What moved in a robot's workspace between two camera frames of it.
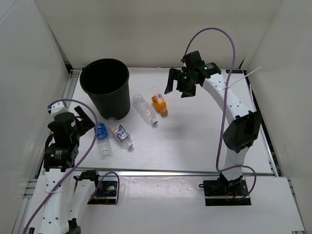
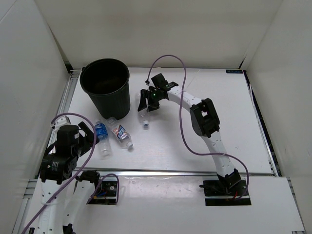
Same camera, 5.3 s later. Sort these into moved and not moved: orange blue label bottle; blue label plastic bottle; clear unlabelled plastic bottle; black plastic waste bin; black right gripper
Moved: black right gripper; clear unlabelled plastic bottle
Not moved: black plastic waste bin; blue label plastic bottle; orange blue label bottle
